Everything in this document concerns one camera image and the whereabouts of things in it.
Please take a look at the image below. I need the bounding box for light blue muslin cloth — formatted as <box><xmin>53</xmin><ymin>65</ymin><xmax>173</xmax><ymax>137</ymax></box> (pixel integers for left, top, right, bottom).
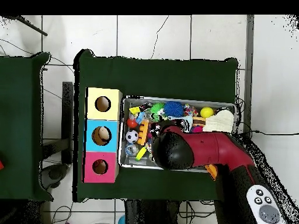
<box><xmin>173</xmin><ymin>115</ymin><xmax>194</xmax><ymax>132</ymax></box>

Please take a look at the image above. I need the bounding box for cream muslin cloth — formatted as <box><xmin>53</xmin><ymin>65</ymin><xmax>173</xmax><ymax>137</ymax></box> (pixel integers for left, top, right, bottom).
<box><xmin>202</xmin><ymin>109</ymin><xmax>235</xmax><ymax>134</ymax></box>

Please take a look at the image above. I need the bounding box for orange plastic toy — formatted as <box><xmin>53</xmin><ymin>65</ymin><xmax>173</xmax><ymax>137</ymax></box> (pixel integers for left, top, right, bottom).
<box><xmin>204</xmin><ymin>163</ymin><xmax>219</xmax><ymax>181</ymax></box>

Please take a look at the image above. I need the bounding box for wooden box with three holes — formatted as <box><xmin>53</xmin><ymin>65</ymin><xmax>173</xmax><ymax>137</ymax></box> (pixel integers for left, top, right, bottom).
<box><xmin>82</xmin><ymin>87</ymin><xmax>123</xmax><ymax>184</ymax></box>

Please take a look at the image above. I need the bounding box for small orange toy brick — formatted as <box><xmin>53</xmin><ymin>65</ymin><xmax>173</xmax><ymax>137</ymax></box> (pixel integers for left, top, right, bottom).
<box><xmin>137</xmin><ymin>120</ymin><xmax>150</xmax><ymax>146</ymax></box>

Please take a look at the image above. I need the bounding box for green spiky toy with eyes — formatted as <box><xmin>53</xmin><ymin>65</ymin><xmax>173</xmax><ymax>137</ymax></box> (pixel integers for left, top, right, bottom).
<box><xmin>149</xmin><ymin>102</ymin><xmax>167</xmax><ymax>121</ymax></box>

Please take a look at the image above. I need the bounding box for black white soccer ball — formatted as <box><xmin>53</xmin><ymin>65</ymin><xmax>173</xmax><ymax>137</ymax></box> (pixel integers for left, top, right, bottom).
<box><xmin>125</xmin><ymin>129</ymin><xmax>140</xmax><ymax>144</ymax></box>

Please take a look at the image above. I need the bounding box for blue spiky ball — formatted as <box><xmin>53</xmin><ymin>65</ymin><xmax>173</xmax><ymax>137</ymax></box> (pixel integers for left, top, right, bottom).
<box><xmin>163</xmin><ymin>101</ymin><xmax>185</xmax><ymax>117</ymax></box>

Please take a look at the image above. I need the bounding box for yellow banana toy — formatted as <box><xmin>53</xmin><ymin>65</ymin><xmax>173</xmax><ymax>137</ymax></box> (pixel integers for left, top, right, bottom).
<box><xmin>135</xmin><ymin>146</ymin><xmax>147</xmax><ymax>162</ymax></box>

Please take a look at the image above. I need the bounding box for tan brown toy hamburger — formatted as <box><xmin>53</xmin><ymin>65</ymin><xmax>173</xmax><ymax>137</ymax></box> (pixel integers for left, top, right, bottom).
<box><xmin>192</xmin><ymin>115</ymin><xmax>207</xmax><ymax>128</ymax></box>

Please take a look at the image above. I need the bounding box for yellow ball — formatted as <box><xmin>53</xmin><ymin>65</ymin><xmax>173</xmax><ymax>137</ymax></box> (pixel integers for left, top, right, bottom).
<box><xmin>200</xmin><ymin>106</ymin><xmax>215</xmax><ymax>119</ymax></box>

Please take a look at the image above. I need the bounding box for black stand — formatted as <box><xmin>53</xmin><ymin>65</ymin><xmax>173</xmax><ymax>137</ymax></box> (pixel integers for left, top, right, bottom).
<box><xmin>61</xmin><ymin>81</ymin><xmax>74</xmax><ymax>164</ymax></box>

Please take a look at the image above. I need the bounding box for grey plastic base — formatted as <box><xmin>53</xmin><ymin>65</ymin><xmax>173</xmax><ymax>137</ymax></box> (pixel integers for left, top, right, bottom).
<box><xmin>40</xmin><ymin>163</ymin><xmax>69</xmax><ymax>190</ymax></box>

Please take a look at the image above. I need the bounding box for dark green side tablecloth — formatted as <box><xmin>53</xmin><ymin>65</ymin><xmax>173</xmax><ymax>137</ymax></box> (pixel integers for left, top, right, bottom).
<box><xmin>0</xmin><ymin>51</ymin><xmax>53</xmax><ymax>202</ymax></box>

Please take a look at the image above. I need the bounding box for dark thin rod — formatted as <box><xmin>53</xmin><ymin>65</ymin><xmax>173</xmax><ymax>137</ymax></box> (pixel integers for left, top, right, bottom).
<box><xmin>6</xmin><ymin>15</ymin><xmax>48</xmax><ymax>37</ymax></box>

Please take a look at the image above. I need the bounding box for shallow wire mesh bin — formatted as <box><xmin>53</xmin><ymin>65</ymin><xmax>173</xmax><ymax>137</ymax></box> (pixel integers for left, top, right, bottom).
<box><xmin>117</xmin><ymin>94</ymin><xmax>236</xmax><ymax>173</ymax></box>

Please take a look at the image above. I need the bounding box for multicolour rope toy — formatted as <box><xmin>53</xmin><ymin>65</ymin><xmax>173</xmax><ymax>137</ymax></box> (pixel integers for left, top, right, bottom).
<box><xmin>183</xmin><ymin>103</ymin><xmax>199</xmax><ymax>117</ymax></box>

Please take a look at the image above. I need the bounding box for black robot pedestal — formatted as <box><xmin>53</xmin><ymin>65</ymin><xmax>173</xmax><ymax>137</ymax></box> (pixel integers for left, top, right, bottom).
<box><xmin>124</xmin><ymin>199</ymin><xmax>180</xmax><ymax>224</ymax></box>

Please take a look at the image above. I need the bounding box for black floor cable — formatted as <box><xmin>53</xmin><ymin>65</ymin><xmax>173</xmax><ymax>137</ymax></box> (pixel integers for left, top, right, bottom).
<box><xmin>237</xmin><ymin>129</ymin><xmax>299</xmax><ymax>141</ymax></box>

